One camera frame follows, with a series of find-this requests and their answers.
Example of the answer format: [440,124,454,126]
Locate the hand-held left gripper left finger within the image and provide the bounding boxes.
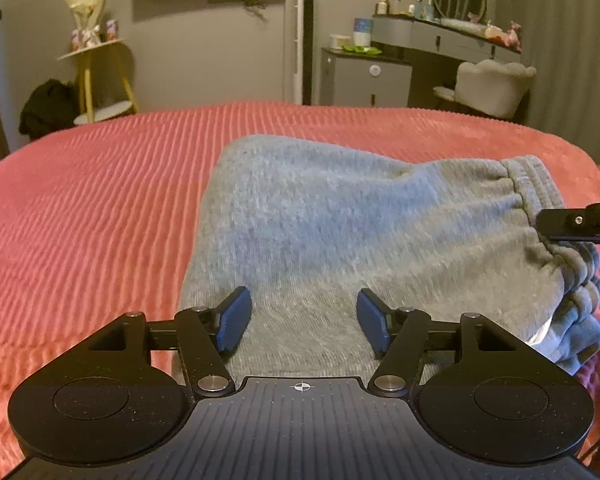
[80,286,253,397]

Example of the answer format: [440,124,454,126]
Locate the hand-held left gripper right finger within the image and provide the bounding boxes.
[356,288,528,397]

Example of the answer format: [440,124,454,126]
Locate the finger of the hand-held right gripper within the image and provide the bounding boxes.
[536,195,600,247]

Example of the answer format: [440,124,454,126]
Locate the grey sweatpants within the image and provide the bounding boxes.
[177,134,600,378]

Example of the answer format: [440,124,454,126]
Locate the white upholstered chair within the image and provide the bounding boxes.
[433,58,537,121]

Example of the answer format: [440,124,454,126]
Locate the red ribbed blanket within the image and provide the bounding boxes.
[0,101,600,480]

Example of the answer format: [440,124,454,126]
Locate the grey bedside cabinet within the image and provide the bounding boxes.
[320,47,413,108]

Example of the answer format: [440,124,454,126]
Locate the grey vanity desk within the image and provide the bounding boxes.
[372,13,523,96]

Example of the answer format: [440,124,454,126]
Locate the blue and white tissue pack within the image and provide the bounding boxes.
[352,17,374,46]

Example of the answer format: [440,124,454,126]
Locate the black bag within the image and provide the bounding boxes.
[19,79,81,140]

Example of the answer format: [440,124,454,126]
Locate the white tower air conditioner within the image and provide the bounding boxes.
[284,0,315,106]

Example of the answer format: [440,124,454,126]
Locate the yellow-legged side table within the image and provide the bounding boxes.
[56,37,142,126]

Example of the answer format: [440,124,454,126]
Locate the cream wrapped flower bouquet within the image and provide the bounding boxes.
[63,0,113,51]

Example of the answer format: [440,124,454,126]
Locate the hanging wall hook item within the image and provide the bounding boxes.
[240,0,268,21]

